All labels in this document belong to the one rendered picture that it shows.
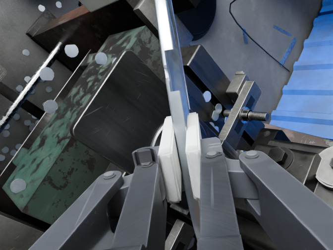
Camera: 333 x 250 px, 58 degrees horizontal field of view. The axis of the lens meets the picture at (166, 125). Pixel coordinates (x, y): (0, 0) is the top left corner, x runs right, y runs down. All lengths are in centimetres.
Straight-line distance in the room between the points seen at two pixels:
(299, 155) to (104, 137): 24
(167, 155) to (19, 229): 42
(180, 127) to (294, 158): 24
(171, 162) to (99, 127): 25
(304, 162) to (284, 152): 2
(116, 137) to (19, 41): 81
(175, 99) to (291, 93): 202
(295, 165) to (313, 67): 190
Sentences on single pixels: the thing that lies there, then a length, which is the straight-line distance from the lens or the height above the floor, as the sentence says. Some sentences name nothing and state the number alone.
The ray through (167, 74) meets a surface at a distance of 19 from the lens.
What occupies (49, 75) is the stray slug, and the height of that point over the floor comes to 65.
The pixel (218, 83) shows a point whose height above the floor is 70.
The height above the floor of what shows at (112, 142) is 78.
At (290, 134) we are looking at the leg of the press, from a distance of 86.
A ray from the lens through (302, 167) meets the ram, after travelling 39.
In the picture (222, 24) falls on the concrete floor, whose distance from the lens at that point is 177.
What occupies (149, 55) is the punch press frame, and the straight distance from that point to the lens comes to 60.
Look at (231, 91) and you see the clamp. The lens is 66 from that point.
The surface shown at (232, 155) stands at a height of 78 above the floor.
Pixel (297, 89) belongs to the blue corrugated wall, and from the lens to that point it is 217.
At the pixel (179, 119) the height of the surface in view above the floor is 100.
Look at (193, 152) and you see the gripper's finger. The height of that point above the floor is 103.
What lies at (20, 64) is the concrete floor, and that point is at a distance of 117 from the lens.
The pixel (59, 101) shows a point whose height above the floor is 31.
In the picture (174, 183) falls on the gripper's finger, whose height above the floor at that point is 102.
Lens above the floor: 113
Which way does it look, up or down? 50 degrees down
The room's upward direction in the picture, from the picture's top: 99 degrees clockwise
